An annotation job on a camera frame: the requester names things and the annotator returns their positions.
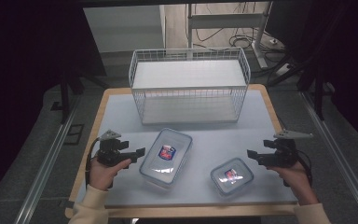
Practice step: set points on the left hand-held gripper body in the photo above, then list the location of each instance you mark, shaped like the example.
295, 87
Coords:
108, 152

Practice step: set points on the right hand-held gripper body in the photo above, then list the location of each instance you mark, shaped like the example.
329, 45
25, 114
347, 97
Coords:
281, 154

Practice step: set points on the large clear food container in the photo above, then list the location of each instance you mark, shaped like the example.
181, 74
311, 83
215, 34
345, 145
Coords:
166, 157

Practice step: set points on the small clear food container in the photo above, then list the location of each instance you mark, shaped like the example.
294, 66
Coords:
231, 176

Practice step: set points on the person's left hand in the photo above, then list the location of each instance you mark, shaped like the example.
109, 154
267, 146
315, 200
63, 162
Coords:
102, 175

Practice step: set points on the person's right hand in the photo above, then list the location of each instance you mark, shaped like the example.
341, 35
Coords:
296, 182

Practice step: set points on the pale blue table mat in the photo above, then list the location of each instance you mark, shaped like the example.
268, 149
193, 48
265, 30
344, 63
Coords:
205, 140

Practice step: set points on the black stand legs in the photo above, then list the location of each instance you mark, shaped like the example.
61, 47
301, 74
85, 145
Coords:
318, 93
66, 96

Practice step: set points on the white power strip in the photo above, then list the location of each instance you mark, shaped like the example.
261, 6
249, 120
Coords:
282, 70

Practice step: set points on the white cabinet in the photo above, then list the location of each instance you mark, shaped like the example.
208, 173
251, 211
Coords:
122, 28

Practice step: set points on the black floor bracket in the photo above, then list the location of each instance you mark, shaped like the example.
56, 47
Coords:
74, 134

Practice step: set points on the aluminium floor rail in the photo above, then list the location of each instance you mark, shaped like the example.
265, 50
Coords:
46, 165
338, 155

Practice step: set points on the white metal desk frame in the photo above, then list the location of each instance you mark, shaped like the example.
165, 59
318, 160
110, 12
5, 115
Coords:
227, 20

